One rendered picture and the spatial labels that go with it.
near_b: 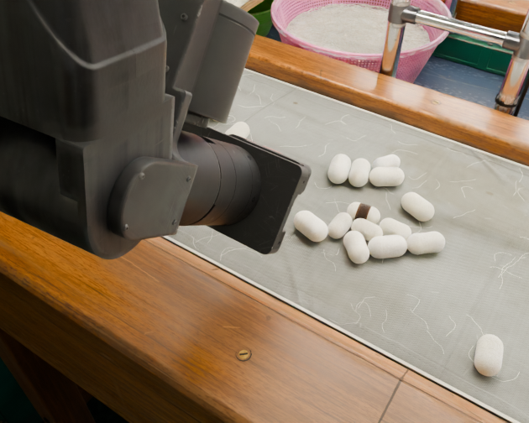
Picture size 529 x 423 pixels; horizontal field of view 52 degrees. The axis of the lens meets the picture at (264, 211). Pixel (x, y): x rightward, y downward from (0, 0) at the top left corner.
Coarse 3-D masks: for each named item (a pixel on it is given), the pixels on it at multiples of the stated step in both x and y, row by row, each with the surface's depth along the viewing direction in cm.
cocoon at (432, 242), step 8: (424, 232) 50; (432, 232) 50; (408, 240) 50; (416, 240) 49; (424, 240) 49; (432, 240) 49; (440, 240) 49; (408, 248) 50; (416, 248) 49; (424, 248) 49; (432, 248) 50; (440, 248) 50
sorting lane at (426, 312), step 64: (256, 128) 65; (320, 128) 65; (384, 128) 65; (320, 192) 57; (384, 192) 57; (448, 192) 57; (512, 192) 57; (256, 256) 50; (320, 256) 50; (448, 256) 50; (512, 256) 50; (320, 320) 45; (384, 320) 46; (448, 320) 46; (512, 320) 46; (448, 384) 41; (512, 384) 41
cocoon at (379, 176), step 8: (376, 168) 56; (384, 168) 56; (392, 168) 56; (376, 176) 56; (384, 176) 56; (392, 176) 56; (400, 176) 56; (376, 184) 56; (384, 184) 56; (392, 184) 56; (400, 184) 57
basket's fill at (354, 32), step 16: (304, 16) 89; (320, 16) 87; (336, 16) 86; (352, 16) 86; (368, 16) 86; (384, 16) 87; (304, 32) 83; (320, 32) 82; (336, 32) 82; (352, 32) 84; (368, 32) 83; (384, 32) 83; (416, 32) 83; (336, 48) 81; (352, 48) 79; (368, 48) 79
